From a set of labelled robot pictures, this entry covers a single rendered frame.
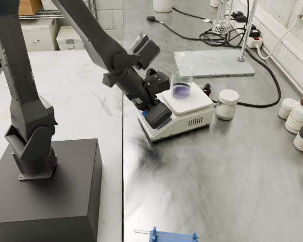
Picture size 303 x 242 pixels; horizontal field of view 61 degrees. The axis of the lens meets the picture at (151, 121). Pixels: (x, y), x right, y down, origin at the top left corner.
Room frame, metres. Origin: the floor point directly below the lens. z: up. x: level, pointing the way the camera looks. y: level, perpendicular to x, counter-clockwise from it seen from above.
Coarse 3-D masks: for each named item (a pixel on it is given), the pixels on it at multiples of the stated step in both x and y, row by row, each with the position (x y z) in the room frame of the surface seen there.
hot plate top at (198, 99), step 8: (192, 88) 0.65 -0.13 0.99; (200, 88) 0.66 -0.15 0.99; (168, 96) 0.62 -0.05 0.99; (192, 96) 0.62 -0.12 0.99; (200, 96) 0.62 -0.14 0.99; (176, 104) 0.58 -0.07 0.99; (184, 104) 0.58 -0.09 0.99; (192, 104) 0.58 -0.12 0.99; (200, 104) 0.58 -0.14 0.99; (208, 104) 0.58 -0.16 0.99; (176, 112) 0.54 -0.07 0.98; (184, 112) 0.55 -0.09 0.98
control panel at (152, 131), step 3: (138, 111) 0.61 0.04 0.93; (141, 111) 0.61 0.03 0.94; (141, 114) 0.60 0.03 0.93; (141, 117) 0.59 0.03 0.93; (144, 120) 0.57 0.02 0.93; (165, 120) 0.54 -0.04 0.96; (168, 120) 0.54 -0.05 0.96; (171, 120) 0.54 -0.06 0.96; (147, 123) 0.56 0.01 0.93; (162, 123) 0.54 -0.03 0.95; (165, 123) 0.53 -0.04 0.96; (147, 126) 0.55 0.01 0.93; (150, 126) 0.54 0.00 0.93; (159, 126) 0.53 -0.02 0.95; (162, 126) 0.53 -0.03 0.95; (150, 129) 0.53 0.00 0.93; (153, 129) 0.53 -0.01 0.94; (156, 129) 0.52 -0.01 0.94; (159, 129) 0.52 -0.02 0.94; (150, 132) 0.52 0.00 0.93; (153, 132) 0.52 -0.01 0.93
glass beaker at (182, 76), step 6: (180, 66) 0.65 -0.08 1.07; (186, 66) 0.65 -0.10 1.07; (174, 72) 0.64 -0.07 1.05; (180, 72) 0.65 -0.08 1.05; (186, 72) 0.65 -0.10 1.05; (192, 72) 0.63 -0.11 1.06; (174, 78) 0.61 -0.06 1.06; (180, 78) 0.59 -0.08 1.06; (186, 78) 0.59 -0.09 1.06; (192, 78) 0.62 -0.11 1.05; (174, 84) 0.60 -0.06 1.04; (180, 84) 0.59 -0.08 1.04; (186, 84) 0.60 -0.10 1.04; (174, 90) 0.60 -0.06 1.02; (180, 90) 0.59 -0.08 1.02; (186, 90) 0.60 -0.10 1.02; (174, 96) 0.60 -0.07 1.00; (180, 96) 0.59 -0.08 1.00; (186, 96) 0.60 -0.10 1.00
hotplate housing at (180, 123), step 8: (160, 96) 0.64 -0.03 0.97; (168, 104) 0.60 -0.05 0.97; (136, 112) 0.62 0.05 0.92; (192, 112) 0.56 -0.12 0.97; (200, 112) 0.57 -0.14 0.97; (208, 112) 0.57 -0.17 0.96; (176, 120) 0.53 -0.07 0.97; (184, 120) 0.54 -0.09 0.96; (192, 120) 0.55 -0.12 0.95; (200, 120) 0.56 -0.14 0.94; (208, 120) 0.57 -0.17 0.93; (144, 128) 0.55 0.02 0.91; (168, 128) 0.52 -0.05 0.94; (176, 128) 0.53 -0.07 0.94; (184, 128) 0.54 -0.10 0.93; (192, 128) 0.55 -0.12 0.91; (152, 136) 0.51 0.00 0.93; (160, 136) 0.51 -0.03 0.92; (168, 136) 0.53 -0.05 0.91
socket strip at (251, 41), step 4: (228, 12) 1.45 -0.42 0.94; (232, 12) 1.44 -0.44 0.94; (232, 20) 1.37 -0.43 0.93; (232, 24) 1.35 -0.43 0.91; (236, 24) 1.30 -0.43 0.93; (240, 24) 1.28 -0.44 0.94; (240, 32) 1.23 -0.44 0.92; (240, 36) 1.22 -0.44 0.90; (244, 36) 1.18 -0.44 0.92; (248, 40) 1.13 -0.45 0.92; (252, 40) 1.10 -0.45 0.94; (256, 40) 1.10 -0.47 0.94; (260, 40) 1.10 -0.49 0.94; (248, 44) 1.12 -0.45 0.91; (252, 44) 1.10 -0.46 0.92; (260, 44) 1.10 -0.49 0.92
